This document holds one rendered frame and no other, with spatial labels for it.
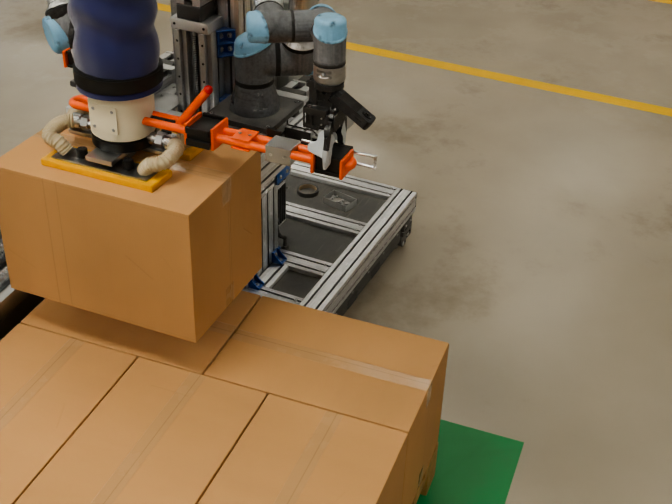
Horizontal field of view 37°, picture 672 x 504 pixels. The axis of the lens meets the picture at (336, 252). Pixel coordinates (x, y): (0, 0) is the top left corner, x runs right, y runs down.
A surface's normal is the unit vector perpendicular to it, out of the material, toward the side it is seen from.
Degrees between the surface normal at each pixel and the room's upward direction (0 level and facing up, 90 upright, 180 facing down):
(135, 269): 89
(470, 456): 0
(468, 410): 0
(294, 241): 0
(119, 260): 89
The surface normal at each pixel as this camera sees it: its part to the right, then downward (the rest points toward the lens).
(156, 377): 0.03, -0.83
